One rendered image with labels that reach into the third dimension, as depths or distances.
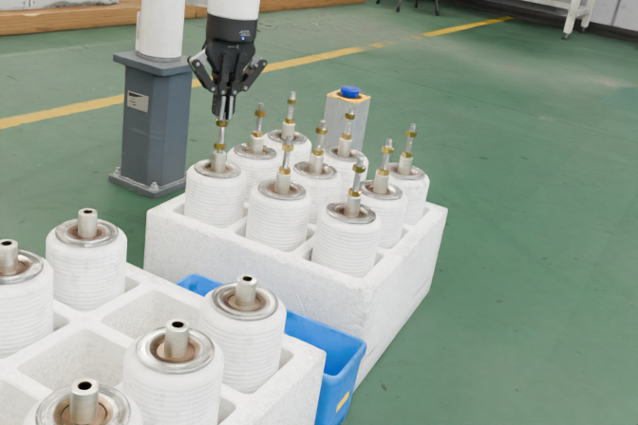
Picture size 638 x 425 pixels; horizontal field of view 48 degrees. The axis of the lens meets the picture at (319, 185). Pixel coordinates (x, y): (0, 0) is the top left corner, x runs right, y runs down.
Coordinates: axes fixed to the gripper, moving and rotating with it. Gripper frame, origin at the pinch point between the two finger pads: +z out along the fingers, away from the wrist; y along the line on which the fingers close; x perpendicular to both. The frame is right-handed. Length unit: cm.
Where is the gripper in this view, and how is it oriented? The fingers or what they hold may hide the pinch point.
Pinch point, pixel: (223, 106)
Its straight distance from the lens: 112.5
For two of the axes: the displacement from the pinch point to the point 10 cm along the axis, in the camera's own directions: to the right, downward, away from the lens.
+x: -5.6, -3.8, 7.4
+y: 8.2, -1.0, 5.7
